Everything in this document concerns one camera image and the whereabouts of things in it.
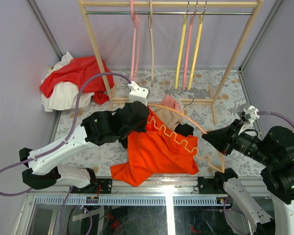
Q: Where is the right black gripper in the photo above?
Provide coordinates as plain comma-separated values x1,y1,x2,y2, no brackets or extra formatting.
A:
202,116,275,164

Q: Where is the orange wavy hanger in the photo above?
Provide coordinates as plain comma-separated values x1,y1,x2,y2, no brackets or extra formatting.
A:
148,100,225,173

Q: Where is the orange t shirt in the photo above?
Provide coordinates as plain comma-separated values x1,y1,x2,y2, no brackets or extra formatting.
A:
110,109,199,187

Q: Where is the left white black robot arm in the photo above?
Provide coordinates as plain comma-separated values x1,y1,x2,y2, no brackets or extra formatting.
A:
19,101,149,193

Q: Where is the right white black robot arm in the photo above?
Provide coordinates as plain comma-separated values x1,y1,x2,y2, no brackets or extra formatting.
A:
202,120,294,235

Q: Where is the yellow hanger left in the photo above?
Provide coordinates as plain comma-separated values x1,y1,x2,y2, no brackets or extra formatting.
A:
174,12,188,89

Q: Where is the yellow hanger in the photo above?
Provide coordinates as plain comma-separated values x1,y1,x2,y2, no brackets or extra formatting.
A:
188,1,207,90
174,12,188,89

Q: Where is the pink hanger left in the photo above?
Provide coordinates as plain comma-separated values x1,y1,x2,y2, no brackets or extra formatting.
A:
130,0,141,81

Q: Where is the pink hanger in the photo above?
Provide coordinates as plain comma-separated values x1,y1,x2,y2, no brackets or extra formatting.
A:
182,1,198,90
130,0,141,81

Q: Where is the beige wooden hanger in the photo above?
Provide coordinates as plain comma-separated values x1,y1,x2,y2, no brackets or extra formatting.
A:
148,0,154,87

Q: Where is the pink hanger right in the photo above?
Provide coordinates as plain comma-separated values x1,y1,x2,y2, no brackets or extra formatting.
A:
182,1,198,90

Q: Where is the yellow hanger right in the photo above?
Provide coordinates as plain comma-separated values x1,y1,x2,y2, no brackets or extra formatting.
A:
188,1,207,90

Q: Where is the white laundry basket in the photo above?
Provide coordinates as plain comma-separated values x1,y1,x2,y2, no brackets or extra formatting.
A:
148,99,184,115

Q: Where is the pink garment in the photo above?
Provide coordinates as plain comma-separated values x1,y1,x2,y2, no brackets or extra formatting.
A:
159,95,181,113

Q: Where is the beige garment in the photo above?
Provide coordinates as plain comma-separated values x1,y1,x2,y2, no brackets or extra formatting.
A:
153,108,182,130

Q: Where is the black garment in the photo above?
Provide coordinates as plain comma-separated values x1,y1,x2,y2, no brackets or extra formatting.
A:
174,123,194,137

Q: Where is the red cloth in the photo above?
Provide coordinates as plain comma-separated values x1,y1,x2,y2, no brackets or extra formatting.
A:
40,56,109,105

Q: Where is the white cloth pile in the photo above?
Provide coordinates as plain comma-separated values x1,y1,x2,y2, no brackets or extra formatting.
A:
40,51,95,113

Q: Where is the wooden clothes rack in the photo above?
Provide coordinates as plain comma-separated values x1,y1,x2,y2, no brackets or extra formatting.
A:
77,0,264,125

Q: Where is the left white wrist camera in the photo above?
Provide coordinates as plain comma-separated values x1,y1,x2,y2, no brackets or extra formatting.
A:
128,81,149,106

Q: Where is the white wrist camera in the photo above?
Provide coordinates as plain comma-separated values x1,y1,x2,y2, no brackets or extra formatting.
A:
237,103,259,134
128,81,149,106

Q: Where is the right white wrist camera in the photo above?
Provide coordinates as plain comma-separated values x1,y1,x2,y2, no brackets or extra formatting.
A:
237,103,259,134

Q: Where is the aluminium rail frame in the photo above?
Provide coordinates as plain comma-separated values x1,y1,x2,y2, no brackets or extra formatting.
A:
12,175,294,235

